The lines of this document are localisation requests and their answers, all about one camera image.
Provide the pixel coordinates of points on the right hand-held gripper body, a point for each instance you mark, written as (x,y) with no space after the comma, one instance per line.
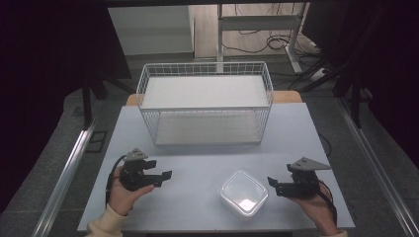
(304,179)

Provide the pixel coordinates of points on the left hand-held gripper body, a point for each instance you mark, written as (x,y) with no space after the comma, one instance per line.
(133,173)

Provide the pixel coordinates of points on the person's left hand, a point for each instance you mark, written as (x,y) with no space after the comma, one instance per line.
(122,197)

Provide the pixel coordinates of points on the person's right hand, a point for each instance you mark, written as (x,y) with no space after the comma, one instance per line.
(318,207)

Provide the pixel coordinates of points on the clear plastic lidded container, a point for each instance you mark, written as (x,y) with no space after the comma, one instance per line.
(243,194)

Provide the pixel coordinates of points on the black stand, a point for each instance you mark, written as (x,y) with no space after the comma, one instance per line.
(87,102)
(355,98)

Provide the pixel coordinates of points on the white power strip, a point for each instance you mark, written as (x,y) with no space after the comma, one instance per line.
(318,74)

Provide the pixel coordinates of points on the white cabinet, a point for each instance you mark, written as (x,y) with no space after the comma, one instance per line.
(151,29)

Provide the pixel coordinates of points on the black floor bracket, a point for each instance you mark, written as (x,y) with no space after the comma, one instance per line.
(97,141)

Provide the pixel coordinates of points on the metal floor rail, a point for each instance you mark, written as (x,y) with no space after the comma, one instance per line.
(378,164)
(66,177)

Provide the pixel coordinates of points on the white desk frame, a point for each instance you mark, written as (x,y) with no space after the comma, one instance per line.
(260,23)

